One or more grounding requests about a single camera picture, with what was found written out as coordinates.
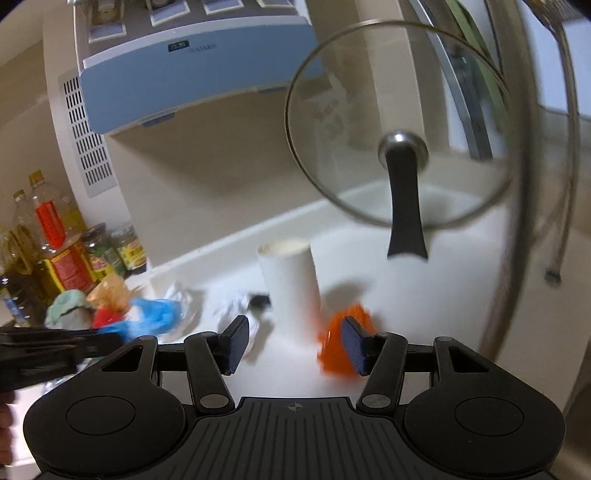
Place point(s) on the person left hand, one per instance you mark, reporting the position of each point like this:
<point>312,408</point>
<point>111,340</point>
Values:
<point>6,421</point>

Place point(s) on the crumpled grey tissue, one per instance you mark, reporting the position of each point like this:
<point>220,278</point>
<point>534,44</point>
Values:
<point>242,304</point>

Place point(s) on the green bean paste jar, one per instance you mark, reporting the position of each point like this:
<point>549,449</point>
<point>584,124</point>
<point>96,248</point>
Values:
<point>102,256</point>

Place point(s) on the orange crumpled wrapper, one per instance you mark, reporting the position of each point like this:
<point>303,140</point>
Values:
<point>111,293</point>

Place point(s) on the blue plastic scrap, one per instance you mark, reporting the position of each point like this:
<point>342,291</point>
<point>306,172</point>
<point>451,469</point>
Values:
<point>147,318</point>

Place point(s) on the red plastic piece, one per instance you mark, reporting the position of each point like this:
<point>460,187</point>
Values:
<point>104,317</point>

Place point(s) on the white cardboard paper roll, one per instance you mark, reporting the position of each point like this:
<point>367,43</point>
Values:
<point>289,273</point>

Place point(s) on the glass pot lid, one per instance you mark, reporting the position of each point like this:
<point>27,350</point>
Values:
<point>401,125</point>

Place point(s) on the blue white wall appliance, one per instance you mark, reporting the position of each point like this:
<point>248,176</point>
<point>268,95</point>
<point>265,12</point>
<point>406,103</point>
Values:
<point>141,61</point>

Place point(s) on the green grey cleaning cloth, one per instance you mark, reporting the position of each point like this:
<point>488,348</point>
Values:
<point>70,311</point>

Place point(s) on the dark sunflower oil bottle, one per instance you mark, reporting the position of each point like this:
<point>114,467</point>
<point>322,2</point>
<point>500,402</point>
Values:
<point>21,289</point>

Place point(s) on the white vent grille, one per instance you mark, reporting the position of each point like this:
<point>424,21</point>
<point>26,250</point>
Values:
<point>90,151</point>

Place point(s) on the small yellow label jar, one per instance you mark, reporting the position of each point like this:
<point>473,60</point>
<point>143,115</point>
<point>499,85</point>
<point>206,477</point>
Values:
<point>129,248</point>

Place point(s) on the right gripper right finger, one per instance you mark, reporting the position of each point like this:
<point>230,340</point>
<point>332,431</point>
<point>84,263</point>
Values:
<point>361,348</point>

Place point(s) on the crumpled white tissue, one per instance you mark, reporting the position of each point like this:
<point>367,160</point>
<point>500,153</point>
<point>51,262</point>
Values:
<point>191,302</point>

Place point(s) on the red handle oil bottle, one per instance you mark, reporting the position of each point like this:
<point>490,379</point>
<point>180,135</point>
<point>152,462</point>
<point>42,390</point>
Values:
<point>60,237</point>

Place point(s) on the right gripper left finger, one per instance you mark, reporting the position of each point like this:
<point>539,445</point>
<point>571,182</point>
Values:
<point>232,343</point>

